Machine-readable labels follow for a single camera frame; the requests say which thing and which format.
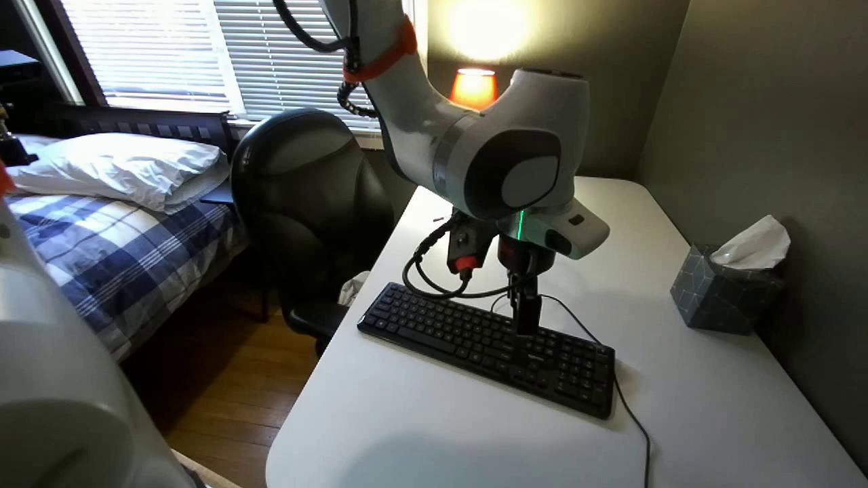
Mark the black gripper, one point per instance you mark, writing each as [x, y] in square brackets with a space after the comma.
[528, 261]

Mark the black computer keyboard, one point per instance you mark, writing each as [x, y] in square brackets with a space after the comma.
[452, 338]

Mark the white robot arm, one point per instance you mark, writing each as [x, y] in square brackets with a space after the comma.
[471, 136]

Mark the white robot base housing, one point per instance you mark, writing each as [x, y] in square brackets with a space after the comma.
[56, 380]

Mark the teal tissue box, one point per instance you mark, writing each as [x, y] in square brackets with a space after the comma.
[714, 298]

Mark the orange shade table lamp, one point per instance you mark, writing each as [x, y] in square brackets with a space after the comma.
[475, 86]

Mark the black leather office chair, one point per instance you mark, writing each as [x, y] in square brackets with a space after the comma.
[307, 199]

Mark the dark bed headboard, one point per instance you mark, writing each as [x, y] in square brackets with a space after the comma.
[179, 123]

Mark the blue plaid bed blanket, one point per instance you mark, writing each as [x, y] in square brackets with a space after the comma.
[118, 261]

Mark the white pillow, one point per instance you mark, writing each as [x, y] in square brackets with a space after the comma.
[118, 166]

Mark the white window blinds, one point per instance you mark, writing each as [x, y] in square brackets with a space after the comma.
[163, 43]

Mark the dark wrist camera box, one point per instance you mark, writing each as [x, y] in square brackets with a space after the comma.
[468, 241]

